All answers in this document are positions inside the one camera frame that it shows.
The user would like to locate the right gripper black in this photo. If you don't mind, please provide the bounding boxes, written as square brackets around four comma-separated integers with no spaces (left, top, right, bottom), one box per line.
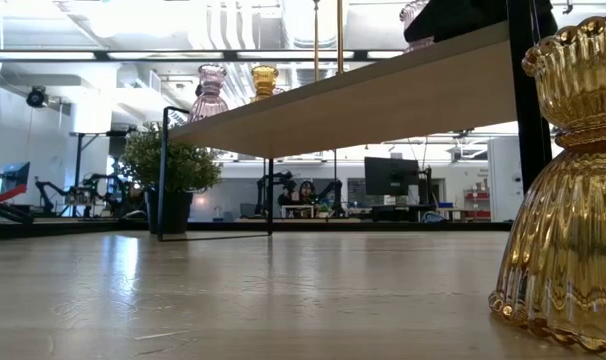
[403,0,559,44]

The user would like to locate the pink ribbed glass candle holder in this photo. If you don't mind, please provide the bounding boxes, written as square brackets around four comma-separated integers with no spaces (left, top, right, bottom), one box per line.
[187,63,230,125]
[399,0,437,54]

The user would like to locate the tall gold metal candlestick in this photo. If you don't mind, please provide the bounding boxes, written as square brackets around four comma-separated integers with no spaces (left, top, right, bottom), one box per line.
[336,0,346,76]
[312,0,320,84]

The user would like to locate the amber ribbed glass candle holder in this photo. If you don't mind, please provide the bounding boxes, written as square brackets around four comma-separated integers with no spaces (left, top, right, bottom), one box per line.
[487,8,606,357]
[249,64,284,105]

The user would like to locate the wooden shelf black metal legs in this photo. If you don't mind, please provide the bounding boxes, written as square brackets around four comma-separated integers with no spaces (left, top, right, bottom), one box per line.
[156,0,554,244]

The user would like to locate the black computer monitor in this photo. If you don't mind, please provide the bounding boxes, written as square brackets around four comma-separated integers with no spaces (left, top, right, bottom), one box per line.
[363,156,421,197]

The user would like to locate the white cabinet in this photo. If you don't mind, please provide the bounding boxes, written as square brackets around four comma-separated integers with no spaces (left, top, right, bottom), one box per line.
[486,135,525,224]

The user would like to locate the red storage rack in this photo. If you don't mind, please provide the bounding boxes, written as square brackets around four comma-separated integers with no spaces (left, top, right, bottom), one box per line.
[463,188,492,221]

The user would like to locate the black background desk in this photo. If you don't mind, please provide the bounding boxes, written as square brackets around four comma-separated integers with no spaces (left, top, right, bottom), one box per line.
[370,203,437,223]

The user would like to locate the person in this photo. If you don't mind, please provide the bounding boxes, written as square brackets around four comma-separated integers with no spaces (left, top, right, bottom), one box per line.
[296,179,318,206]

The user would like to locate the white background desk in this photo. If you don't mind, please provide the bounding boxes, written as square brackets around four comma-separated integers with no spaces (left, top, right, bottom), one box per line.
[281,203,315,220]

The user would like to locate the green potted plant black pot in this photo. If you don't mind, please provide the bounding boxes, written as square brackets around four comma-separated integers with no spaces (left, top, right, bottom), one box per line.
[118,121,224,236]

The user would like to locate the black T-shaped stand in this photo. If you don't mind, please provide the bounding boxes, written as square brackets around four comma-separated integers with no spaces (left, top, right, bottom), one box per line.
[68,130,134,217]

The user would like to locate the blue-lit computer monitor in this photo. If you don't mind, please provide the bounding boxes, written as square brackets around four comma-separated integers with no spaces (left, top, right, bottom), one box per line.
[0,160,32,196]

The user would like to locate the black metal table frame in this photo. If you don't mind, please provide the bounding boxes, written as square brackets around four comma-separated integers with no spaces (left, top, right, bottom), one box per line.
[0,219,514,240]

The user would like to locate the black overhead frame beam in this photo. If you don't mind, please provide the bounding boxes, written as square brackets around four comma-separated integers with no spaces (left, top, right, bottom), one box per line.
[0,47,405,63]

